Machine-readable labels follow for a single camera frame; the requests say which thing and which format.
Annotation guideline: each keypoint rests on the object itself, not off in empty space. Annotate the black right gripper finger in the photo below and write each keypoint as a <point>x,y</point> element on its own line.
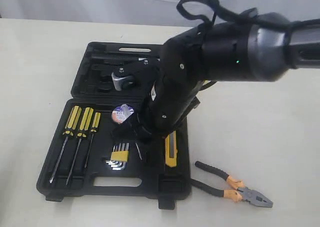
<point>133,128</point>
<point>185,104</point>

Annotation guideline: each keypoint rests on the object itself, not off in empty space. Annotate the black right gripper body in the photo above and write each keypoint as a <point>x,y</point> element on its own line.
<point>183,70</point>

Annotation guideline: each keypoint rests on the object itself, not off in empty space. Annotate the clear voltage tester screwdriver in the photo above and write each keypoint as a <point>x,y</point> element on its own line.
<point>139,151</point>

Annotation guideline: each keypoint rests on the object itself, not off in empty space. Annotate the black electrical tape roll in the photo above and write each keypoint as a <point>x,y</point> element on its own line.
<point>121,113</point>

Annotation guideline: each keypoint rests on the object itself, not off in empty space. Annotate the yellow utility knife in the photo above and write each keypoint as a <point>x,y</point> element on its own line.
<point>171,150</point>

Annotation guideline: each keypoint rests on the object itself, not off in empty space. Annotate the orange black handled pliers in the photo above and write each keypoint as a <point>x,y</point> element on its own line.
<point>239,192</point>

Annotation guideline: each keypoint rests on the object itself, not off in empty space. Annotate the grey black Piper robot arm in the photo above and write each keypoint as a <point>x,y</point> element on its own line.
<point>226,52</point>

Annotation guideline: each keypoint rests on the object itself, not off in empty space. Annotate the black plastic tool case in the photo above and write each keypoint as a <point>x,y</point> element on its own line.
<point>151,178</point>

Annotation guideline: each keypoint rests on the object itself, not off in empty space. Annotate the hex key set yellow holder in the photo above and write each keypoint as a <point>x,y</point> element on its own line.
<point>119,157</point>

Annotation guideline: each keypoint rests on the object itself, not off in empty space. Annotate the small yellow black screwdriver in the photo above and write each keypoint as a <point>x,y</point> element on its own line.
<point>94,129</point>

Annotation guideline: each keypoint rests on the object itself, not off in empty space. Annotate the middle yellow black screwdriver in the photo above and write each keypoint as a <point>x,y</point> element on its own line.
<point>81,134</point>

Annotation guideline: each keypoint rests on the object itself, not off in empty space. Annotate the large yellow black screwdriver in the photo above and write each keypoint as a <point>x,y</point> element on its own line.
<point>69,131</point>

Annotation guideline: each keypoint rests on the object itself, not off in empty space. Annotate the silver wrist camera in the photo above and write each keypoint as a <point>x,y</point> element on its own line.
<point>138,74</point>

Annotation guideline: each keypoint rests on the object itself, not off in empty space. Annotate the claw hammer black handle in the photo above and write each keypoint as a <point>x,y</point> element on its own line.
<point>117,58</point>

